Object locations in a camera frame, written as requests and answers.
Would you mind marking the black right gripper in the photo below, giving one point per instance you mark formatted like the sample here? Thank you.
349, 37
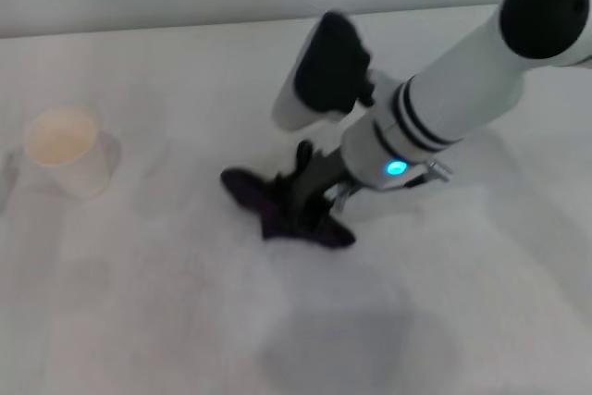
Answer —
319, 177

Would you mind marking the dark purple rag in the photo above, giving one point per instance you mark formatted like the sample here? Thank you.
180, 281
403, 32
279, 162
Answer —
250, 193

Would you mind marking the white paper cup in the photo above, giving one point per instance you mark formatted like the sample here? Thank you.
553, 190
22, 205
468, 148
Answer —
65, 150

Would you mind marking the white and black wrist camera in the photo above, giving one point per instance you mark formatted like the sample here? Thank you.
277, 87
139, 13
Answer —
333, 66

